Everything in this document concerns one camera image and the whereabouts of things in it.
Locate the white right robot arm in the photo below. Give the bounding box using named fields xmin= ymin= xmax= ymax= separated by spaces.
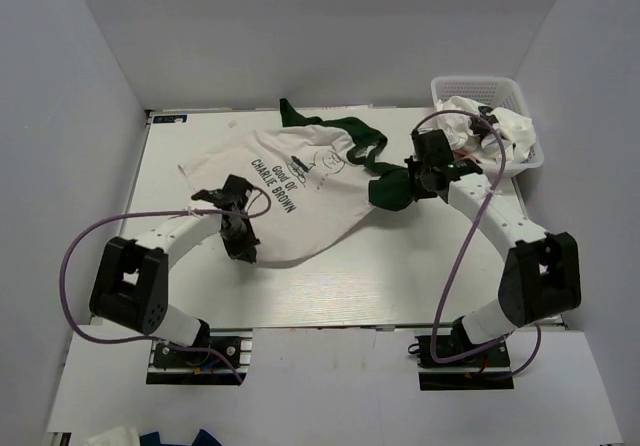
xmin=406 ymin=130 xmax=582 ymax=365

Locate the pink t shirt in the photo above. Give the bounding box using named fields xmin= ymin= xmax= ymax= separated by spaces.
xmin=453 ymin=150 xmax=479 ymax=164

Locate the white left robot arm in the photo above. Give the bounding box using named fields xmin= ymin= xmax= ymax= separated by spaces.
xmin=89 ymin=175 xmax=260 ymax=365

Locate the white green Charlie Brown shirt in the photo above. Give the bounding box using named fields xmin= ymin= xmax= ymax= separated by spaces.
xmin=178 ymin=99 xmax=412 ymax=266

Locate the white plastic basket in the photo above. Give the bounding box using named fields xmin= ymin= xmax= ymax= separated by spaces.
xmin=427 ymin=76 xmax=544 ymax=177

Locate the small label sticker on table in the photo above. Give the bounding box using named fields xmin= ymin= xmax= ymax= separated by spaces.
xmin=152 ymin=114 xmax=188 ymax=124

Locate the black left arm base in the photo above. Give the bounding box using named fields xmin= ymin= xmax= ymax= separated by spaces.
xmin=146 ymin=330 xmax=253 ymax=386

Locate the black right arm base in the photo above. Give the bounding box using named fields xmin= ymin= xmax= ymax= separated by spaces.
xmin=407 ymin=335 xmax=514 ymax=392

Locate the white t shirt black print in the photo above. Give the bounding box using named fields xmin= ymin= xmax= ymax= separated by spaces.
xmin=433 ymin=94 xmax=536 ymax=165

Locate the blue cloth at bottom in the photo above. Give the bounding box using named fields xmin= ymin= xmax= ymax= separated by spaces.
xmin=139 ymin=429 xmax=222 ymax=446

